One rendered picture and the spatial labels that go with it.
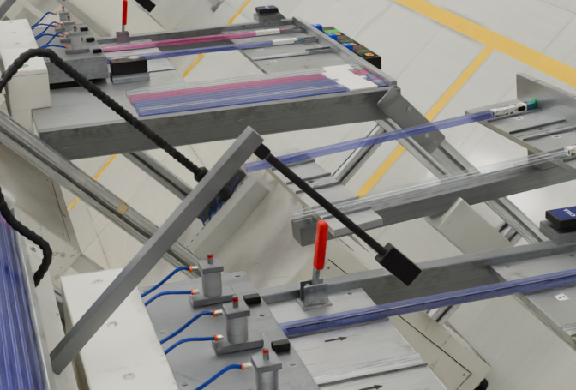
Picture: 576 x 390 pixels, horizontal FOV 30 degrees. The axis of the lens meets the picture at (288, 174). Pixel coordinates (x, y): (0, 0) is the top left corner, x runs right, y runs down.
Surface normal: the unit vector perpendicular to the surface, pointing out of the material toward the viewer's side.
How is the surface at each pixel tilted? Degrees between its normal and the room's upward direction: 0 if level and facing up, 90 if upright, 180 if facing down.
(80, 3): 90
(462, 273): 90
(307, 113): 90
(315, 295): 90
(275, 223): 0
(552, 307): 45
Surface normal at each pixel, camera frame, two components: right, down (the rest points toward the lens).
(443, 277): 0.30, 0.33
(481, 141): -0.69, -0.57
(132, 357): -0.03, -0.93
